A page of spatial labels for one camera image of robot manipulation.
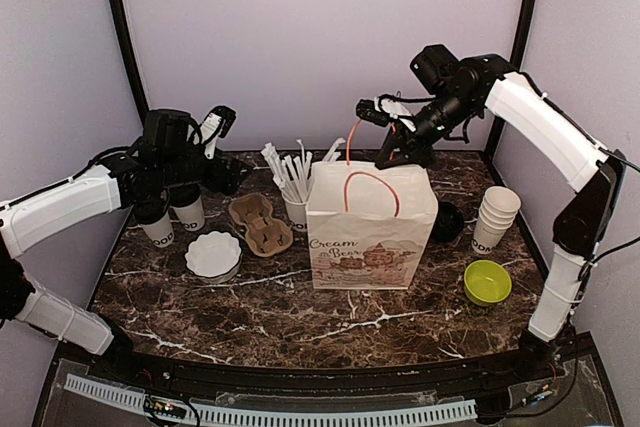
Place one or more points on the white paper cup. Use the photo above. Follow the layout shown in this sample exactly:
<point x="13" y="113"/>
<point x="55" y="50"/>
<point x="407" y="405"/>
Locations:
<point x="191" y="216"/>
<point x="160" y="232"/>

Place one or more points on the stack of black lids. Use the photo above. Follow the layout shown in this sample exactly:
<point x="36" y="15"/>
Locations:
<point x="448" y="224"/>

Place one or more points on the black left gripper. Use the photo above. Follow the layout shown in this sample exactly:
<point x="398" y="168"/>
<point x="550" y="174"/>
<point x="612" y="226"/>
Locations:
<point x="230" y="181"/>

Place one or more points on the green bowl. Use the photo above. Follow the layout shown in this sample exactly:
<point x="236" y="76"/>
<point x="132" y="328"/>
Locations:
<point x="486" y="283"/>

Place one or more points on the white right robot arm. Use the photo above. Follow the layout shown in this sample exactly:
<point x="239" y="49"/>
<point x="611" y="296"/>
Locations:
<point x="460" y="90"/>

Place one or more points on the black frame post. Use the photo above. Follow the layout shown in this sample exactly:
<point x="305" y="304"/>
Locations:
<point x="521" y="37"/>
<point x="128" y="56"/>

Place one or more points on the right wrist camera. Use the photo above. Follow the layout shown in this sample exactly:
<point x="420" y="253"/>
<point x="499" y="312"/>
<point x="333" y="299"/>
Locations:
<point x="384" y="110"/>

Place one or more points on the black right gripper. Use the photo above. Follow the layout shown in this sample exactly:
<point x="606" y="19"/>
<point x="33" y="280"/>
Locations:
<point x="412" y="149"/>

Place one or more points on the bundle of wrapped straws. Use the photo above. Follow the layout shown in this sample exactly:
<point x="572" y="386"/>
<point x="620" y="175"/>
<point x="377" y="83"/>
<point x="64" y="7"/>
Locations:
<point x="292" y="175"/>

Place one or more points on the right black frame post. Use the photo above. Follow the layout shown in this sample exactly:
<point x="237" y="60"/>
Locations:
<point x="521" y="37"/>

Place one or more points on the white paper bag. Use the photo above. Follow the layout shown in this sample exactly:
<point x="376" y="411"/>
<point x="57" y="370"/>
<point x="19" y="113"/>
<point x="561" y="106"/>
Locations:
<point x="367" y="228"/>

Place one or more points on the black cup lid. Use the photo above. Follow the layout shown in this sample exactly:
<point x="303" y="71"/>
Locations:
<point x="151" y="211"/>
<point x="184" y="196"/>

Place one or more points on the white fluted dish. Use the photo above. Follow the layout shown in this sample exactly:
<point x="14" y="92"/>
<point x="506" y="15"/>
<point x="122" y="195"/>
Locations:
<point x="216" y="256"/>

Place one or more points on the stack of white paper cups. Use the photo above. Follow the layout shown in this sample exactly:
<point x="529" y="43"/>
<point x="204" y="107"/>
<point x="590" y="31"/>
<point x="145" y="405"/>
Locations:
<point x="496" y="215"/>

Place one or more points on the white cable duct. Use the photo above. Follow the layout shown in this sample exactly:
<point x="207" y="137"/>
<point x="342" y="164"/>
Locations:
<point x="243" y="410"/>

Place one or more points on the left black frame post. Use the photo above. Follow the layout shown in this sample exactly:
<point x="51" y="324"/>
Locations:
<point x="128" y="56"/>

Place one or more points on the cardboard cup carrier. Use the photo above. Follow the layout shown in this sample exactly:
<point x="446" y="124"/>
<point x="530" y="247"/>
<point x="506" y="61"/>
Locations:
<point x="265" y="235"/>

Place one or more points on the paper cup holding straws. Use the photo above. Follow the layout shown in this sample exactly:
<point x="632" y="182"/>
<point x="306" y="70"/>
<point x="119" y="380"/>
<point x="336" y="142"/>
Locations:
<point x="296" y="212"/>

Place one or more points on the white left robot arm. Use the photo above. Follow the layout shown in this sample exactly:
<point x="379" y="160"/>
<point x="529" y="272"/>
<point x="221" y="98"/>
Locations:
<point x="159" y="177"/>

